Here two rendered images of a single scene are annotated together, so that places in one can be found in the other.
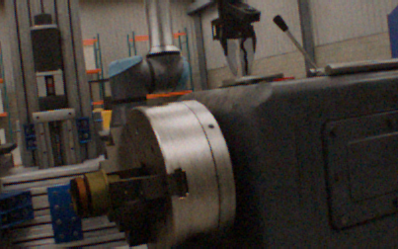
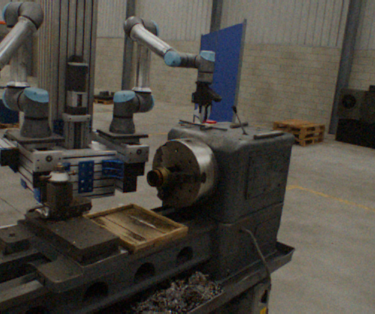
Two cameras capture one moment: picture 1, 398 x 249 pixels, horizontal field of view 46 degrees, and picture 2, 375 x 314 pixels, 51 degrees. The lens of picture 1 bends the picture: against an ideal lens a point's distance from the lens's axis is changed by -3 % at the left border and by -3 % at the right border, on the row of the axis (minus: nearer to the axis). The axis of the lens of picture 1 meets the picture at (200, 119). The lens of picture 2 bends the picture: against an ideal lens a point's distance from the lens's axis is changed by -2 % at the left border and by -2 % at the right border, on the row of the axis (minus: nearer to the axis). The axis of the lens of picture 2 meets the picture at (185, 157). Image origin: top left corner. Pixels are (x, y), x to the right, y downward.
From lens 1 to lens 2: 1.12 m
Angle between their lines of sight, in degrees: 27
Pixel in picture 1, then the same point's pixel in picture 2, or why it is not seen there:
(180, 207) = (202, 187)
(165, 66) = (145, 99)
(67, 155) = (81, 142)
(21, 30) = (60, 60)
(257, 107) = (234, 151)
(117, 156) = (166, 161)
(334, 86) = (257, 144)
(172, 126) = (200, 154)
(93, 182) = (163, 173)
